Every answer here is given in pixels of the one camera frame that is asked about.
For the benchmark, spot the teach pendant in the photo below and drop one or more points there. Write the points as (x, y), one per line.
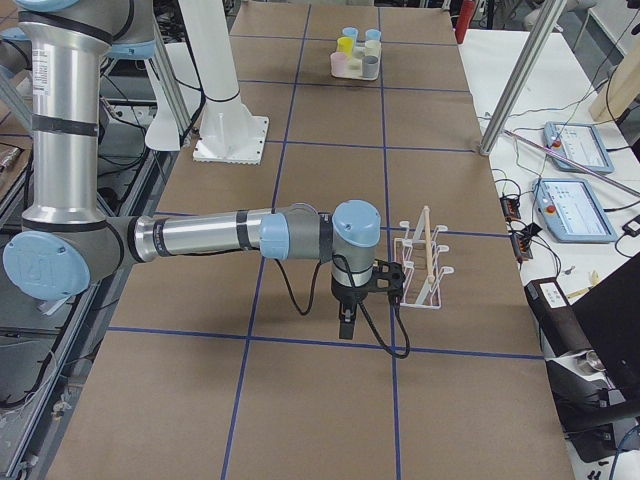
(580, 143)
(572, 212)

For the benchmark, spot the cream white cup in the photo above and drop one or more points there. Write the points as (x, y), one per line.
(372, 48)

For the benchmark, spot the white wire cup rack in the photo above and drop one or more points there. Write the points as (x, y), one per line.
(409, 252)

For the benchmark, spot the red fire extinguisher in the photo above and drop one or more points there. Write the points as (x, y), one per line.
(464, 18)

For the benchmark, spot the near teach pendant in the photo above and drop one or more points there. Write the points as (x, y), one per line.
(572, 212)

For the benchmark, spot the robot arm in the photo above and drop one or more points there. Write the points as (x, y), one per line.
(67, 243)

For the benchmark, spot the cream plastic tray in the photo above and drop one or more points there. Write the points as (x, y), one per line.
(354, 70)

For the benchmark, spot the yellow plastic cup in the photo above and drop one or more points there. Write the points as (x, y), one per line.
(345, 45)

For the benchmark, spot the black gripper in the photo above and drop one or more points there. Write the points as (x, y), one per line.
(348, 291)

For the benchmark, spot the wooden rack handle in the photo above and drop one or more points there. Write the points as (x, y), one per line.
(429, 265)

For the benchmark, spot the light blue cup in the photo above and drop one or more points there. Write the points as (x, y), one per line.
(373, 35)
(350, 32)

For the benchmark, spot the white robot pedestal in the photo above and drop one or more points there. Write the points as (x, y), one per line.
(197, 82)

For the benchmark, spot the grey plastic cup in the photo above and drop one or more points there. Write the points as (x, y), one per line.
(370, 67)

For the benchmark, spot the far teach pendant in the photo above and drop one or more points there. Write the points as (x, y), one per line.
(580, 143)

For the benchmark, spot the black computer monitor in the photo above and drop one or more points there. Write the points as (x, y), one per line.
(609, 316)

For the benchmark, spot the aluminium frame post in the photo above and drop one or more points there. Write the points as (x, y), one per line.
(536, 40)

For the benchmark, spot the pink plastic cup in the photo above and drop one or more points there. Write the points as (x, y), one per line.
(339, 63)

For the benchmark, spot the long metal grabber stick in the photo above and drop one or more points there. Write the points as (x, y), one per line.
(575, 165)

